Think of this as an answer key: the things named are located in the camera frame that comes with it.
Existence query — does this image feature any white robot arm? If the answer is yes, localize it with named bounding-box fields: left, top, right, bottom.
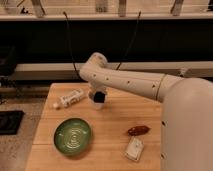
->
left=80, top=53, right=213, bottom=171

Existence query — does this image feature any green ceramic bowl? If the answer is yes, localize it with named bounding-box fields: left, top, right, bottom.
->
left=53, top=118, right=92, bottom=156

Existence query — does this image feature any white rectangular eraser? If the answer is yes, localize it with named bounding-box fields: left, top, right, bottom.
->
left=125, top=137, right=144, bottom=162

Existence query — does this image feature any white plastic bottle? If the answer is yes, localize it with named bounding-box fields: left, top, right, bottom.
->
left=53, top=89, right=85, bottom=109

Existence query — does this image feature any brown chocolate bar wrapper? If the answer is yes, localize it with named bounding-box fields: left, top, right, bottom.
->
left=127, top=126, right=150, bottom=136

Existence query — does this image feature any black floor mat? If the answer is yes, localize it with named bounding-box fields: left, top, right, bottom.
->
left=0, top=110, right=24, bottom=135

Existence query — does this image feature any left black cable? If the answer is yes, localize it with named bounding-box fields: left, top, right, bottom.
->
left=62, top=11, right=82, bottom=80

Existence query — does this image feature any black cable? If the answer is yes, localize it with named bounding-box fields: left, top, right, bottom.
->
left=115, top=10, right=142, bottom=71
left=62, top=11, right=82, bottom=80

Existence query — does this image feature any right black cable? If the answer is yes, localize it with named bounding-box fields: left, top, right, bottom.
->
left=115, top=10, right=142, bottom=71

